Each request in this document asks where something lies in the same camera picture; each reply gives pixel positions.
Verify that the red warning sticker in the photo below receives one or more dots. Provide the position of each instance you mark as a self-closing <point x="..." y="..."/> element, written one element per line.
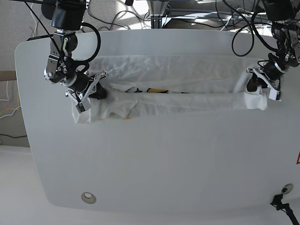
<point x="298" y="159"/>

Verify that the metal table post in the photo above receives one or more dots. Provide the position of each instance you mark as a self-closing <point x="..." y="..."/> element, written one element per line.
<point x="157" y="9"/>

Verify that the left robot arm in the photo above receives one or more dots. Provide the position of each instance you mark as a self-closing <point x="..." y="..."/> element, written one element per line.
<point x="286" y="32"/>

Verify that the white printed T-shirt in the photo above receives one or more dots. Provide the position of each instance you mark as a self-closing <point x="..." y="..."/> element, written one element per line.
<point x="144" y="85"/>

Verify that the black round stand base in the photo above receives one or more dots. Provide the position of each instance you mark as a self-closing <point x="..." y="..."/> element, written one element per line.
<point x="48" y="11"/>

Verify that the round table grommet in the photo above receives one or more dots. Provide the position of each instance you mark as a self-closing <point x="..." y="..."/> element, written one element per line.
<point x="88" y="198"/>

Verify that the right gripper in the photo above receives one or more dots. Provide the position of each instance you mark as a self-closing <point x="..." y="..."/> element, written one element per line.
<point x="85" y="86"/>

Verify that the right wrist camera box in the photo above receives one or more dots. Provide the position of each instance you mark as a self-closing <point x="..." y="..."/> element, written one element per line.
<point x="83" y="106"/>

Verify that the black clamp with cable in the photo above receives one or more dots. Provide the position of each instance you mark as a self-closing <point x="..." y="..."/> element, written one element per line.
<point x="285" y="207"/>

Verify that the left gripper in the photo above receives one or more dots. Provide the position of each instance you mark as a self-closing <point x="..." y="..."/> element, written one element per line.
<point x="266" y="75"/>

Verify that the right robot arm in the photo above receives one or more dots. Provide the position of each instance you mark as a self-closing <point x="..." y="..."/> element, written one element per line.
<point x="61" y="67"/>

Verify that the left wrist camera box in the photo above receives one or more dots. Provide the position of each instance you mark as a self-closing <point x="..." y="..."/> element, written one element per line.
<point x="275" y="95"/>

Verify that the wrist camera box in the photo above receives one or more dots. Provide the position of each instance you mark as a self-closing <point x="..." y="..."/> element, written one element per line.
<point x="275" y="95"/>
<point x="83" y="106"/>

